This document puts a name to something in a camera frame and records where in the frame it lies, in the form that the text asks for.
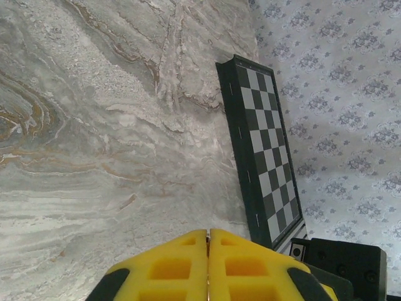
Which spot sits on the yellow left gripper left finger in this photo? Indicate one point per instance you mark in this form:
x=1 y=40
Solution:
x=169 y=251

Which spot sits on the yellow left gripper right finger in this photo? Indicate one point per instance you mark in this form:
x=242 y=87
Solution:
x=250 y=254

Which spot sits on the black and white chessboard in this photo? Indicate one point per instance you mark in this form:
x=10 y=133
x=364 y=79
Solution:
x=266 y=141

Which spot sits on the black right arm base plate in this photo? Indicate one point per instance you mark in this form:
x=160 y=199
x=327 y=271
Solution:
x=344 y=260

